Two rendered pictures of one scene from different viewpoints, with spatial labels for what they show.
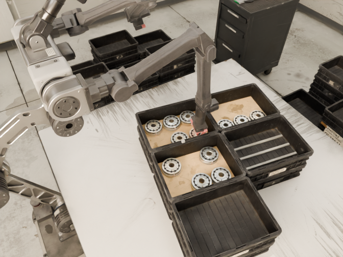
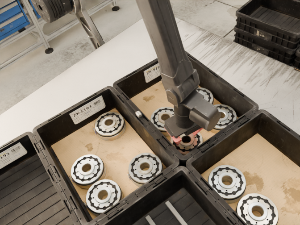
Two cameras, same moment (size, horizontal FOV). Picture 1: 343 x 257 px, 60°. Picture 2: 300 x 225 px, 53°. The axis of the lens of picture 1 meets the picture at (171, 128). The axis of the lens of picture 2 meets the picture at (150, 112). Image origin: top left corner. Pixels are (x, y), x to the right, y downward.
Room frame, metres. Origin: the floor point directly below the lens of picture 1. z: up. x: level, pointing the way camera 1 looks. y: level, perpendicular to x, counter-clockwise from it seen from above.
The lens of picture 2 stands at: (0.97, -0.66, 1.64)
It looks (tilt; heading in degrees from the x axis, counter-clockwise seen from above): 50 degrees down; 85
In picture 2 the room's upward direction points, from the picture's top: 12 degrees counter-clockwise
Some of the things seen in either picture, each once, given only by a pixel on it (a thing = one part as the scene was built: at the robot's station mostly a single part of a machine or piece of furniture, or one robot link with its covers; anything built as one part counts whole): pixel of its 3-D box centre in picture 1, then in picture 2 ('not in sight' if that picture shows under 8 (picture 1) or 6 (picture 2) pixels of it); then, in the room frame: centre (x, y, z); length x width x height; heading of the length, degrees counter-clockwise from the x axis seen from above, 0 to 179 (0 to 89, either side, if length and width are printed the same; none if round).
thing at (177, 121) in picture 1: (171, 121); (198, 98); (1.20, 0.00, 0.86); 0.10 x 0.10 x 0.01
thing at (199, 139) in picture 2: (198, 133); (186, 140); (1.11, -0.15, 0.86); 0.10 x 0.10 x 0.01
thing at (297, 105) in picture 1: (302, 116); not in sight; (1.84, -1.17, 0.26); 0.40 x 0.30 x 0.23; 31
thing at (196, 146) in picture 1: (196, 170); (105, 155); (0.85, -0.13, 0.87); 0.40 x 0.30 x 0.11; 111
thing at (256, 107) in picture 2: (175, 123); (180, 97); (1.13, -0.02, 0.92); 0.40 x 0.30 x 0.02; 111
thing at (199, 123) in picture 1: (199, 119); (184, 116); (1.11, -0.15, 0.98); 0.10 x 0.07 x 0.07; 16
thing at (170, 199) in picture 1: (197, 164); (101, 146); (0.85, -0.13, 0.92); 0.40 x 0.30 x 0.02; 111
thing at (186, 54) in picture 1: (170, 69); not in sight; (2.36, 0.01, 0.37); 0.40 x 0.30 x 0.45; 121
